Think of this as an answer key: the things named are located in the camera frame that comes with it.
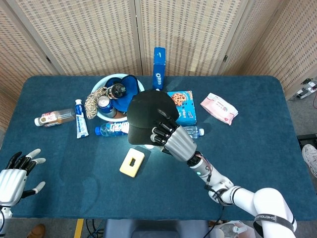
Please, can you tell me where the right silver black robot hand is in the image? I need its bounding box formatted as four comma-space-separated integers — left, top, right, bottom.
150, 109, 198, 162

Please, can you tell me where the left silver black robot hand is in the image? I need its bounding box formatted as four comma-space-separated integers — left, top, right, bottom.
0, 148, 47, 206

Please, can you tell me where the black baseball cap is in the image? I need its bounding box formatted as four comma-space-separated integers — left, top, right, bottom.
127, 89, 179, 146

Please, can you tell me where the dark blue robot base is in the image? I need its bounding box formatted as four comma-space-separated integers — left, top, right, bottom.
103, 219, 211, 238

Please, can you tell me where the clear water bottle white cap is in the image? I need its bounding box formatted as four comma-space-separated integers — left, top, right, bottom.
182, 125, 205, 138

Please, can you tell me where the blue cookie box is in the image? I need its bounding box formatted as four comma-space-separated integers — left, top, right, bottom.
167, 90, 198, 126

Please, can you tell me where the pink wet wipes pack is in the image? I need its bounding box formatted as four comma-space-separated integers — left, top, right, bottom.
200, 93, 239, 126

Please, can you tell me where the brown shoe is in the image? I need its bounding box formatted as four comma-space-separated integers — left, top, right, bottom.
26, 224, 46, 238

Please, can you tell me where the yellow sponge with rectangular hole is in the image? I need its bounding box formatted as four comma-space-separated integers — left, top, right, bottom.
119, 148, 146, 178

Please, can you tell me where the blue label soda bottle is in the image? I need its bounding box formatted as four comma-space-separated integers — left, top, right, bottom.
95, 120, 130, 137

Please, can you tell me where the blue fabric item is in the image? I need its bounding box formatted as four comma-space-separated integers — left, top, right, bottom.
106, 75, 138, 112

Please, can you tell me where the blue Oreo box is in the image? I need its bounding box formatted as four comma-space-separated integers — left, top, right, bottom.
152, 47, 166, 91

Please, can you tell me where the amber tea bottle white cap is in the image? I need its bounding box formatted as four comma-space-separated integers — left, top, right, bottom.
34, 108, 76, 127

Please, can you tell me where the dark brown drink bottle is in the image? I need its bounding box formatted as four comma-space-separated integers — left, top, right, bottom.
106, 83, 126, 100

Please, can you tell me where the blue soda can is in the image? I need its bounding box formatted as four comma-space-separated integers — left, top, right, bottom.
97, 96, 113, 114

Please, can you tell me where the blue white toothpaste tube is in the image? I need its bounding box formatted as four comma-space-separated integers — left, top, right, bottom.
75, 99, 89, 139

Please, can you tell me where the light blue plastic basin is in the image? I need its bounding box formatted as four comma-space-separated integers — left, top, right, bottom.
90, 73, 145, 122

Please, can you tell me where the white sneaker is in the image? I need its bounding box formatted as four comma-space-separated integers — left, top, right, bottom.
302, 144, 317, 178

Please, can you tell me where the white power strip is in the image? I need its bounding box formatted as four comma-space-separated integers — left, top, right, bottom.
296, 78, 317, 100

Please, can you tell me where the woven folding screen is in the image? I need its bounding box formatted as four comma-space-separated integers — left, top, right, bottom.
0, 0, 317, 100

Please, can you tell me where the beige brown rope ball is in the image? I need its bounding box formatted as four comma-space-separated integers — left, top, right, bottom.
84, 87, 108, 119

